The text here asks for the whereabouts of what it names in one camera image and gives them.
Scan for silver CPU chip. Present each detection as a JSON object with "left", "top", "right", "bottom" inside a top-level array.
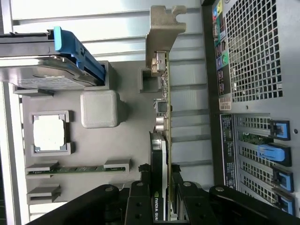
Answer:
[{"left": 32, "top": 114, "right": 67, "bottom": 153}]

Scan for grey parts rack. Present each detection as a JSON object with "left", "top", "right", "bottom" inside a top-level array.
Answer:
[{"left": 13, "top": 60, "right": 166, "bottom": 221}]

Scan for hard disk with blue carrier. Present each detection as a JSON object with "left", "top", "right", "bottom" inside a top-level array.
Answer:
[{"left": 0, "top": 26, "right": 105, "bottom": 91}]

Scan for green RAM stick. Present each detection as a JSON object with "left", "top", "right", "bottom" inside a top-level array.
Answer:
[{"left": 27, "top": 165, "right": 126, "bottom": 175}]

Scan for black PC case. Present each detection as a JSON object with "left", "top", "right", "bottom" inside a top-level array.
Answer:
[{"left": 201, "top": 0, "right": 300, "bottom": 218}]

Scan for blue slot clip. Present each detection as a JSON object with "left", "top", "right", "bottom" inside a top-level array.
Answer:
[
  {"left": 271, "top": 166, "right": 294, "bottom": 192},
  {"left": 269, "top": 120, "right": 291, "bottom": 139},
  {"left": 275, "top": 191, "right": 296, "bottom": 215},
  {"left": 257, "top": 143, "right": 293, "bottom": 166}
]

